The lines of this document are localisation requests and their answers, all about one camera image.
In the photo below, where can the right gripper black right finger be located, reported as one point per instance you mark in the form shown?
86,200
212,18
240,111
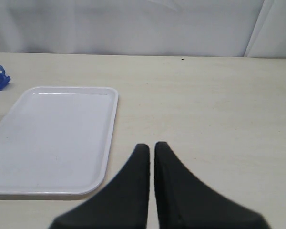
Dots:
185,202

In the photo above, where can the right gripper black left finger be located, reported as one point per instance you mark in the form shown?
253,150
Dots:
121,204

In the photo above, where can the white plastic tray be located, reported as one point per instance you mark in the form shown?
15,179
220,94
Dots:
55,141

